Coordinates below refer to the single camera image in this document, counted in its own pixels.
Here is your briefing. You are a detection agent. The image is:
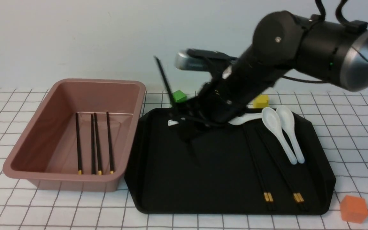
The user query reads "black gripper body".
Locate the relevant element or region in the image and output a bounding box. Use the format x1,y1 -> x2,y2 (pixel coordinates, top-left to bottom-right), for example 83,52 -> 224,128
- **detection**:
171,81 -> 232,142

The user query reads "yellow cube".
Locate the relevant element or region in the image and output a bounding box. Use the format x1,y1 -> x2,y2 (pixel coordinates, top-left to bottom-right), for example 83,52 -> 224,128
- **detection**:
253,94 -> 270,109

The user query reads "black chopstick far left bin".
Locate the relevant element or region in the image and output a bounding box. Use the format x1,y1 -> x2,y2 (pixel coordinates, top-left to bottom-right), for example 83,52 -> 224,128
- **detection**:
75,112 -> 83,175

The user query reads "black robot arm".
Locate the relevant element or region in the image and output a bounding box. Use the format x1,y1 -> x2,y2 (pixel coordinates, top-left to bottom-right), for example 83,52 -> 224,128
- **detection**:
173,11 -> 368,141

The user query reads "black plastic tray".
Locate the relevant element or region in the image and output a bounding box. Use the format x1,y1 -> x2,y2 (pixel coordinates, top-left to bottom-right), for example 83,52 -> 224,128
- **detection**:
125,108 -> 336,215

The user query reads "black chopstick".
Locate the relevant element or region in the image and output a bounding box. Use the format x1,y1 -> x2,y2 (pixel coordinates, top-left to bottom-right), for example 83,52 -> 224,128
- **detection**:
106,112 -> 114,174
154,56 -> 178,112
94,113 -> 103,175
90,114 -> 96,175

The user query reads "black chopstick tray right outer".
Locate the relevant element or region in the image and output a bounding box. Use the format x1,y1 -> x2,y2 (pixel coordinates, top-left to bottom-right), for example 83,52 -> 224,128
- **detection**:
260,130 -> 309,211

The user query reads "white ceramic spoon under arm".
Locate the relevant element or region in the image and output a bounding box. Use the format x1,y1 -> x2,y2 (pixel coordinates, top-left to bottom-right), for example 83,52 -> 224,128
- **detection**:
167,113 -> 262,127

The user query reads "black chopstick tray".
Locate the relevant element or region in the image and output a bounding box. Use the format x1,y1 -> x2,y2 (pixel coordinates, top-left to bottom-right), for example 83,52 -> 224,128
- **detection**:
241,124 -> 272,211
260,130 -> 309,211
246,125 -> 274,211
254,128 -> 307,211

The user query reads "white grid tablecloth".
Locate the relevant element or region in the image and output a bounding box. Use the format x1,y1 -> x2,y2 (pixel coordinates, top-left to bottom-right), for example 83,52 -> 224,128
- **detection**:
0,88 -> 368,230

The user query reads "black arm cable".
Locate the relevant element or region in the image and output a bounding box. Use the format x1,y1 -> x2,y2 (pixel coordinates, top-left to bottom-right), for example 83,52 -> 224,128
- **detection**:
314,0 -> 368,32

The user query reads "green cube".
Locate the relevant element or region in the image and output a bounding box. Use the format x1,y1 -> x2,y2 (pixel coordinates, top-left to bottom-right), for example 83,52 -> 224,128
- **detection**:
172,90 -> 187,103

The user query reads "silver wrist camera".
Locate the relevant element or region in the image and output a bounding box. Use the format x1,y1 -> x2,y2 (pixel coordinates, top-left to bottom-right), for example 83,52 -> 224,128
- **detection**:
175,49 -> 238,72

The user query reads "white ceramic spoon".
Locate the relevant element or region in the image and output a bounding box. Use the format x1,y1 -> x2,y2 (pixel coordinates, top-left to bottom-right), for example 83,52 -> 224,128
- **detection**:
276,106 -> 305,164
262,107 -> 298,165

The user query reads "white ceramic spoon right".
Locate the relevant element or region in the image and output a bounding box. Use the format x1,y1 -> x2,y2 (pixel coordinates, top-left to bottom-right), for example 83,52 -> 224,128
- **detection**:
276,106 -> 305,164

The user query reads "orange cube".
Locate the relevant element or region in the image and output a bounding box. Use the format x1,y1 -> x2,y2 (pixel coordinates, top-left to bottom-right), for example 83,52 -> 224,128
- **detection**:
339,195 -> 368,224

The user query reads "black chopstick tray left outer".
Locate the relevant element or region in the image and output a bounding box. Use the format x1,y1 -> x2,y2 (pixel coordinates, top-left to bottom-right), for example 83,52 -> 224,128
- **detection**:
241,124 -> 272,211

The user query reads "black chopstick tray left inner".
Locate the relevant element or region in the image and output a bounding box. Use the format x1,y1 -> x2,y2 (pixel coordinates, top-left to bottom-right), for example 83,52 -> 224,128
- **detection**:
246,125 -> 274,211

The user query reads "pink plastic bin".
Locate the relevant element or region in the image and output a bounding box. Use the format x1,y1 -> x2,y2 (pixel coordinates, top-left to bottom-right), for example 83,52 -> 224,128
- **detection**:
3,79 -> 146,192

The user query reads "black chopstick tray right inner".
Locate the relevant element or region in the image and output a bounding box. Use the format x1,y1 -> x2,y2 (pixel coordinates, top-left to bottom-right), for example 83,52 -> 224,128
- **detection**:
254,128 -> 307,211

